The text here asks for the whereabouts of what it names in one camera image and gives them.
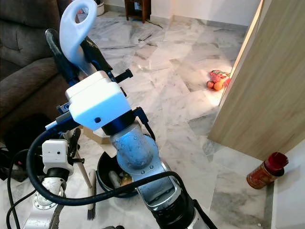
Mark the black plastic bucket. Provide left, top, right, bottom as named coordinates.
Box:
left=96, top=150, right=143, bottom=197

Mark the red bag with oranges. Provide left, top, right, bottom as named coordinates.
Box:
left=206, top=70, right=232, bottom=92

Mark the small yellow box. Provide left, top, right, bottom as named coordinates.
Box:
left=121, top=172, right=134, bottom=187

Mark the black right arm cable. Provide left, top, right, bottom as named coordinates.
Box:
left=26, top=122, right=220, bottom=229

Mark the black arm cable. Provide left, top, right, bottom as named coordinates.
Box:
left=26, top=122, right=220, bottom=229
left=5, top=149, right=43, bottom=229

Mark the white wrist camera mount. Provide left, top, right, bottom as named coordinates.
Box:
left=65, top=71, right=132, bottom=132
left=41, top=139, right=68, bottom=169

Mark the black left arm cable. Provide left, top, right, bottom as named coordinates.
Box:
left=5, top=149, right=43, bottom=229

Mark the orange jar with red lid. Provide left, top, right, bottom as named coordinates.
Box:
left=246, top=152, right=289, bottom=190

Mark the beige broom with loop handle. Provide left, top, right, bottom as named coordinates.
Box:
left=74, top=155, right=96, bottom=221

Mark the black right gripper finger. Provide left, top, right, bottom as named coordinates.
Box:
left=45, top=29, right=81, bottom=89
left=80, top=37, right=115, bottom=77

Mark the brown cardboard box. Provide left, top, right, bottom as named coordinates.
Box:
left=82, top=125, right=111, bottom=145

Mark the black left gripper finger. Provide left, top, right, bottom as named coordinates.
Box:
left=71, top=128, right=82, bottom=158

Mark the small grey bottle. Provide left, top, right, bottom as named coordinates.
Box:
left=108, top=170, right=121, bottom=187

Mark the light wooden cabinet panel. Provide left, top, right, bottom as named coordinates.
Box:
left=207, top=0, right=305, bottom=161

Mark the white round floor appliance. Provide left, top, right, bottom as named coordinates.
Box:
left=94, top=0, right=104, bottom=16

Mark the dark brown fabric sofa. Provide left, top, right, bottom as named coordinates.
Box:
left=0, top=0, right=77, bottom=136

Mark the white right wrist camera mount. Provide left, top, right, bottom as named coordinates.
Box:
left=65, top=71, right=132, bottom=132

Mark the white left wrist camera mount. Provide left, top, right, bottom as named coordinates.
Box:
left=41, top=139, right=68, bottom=169

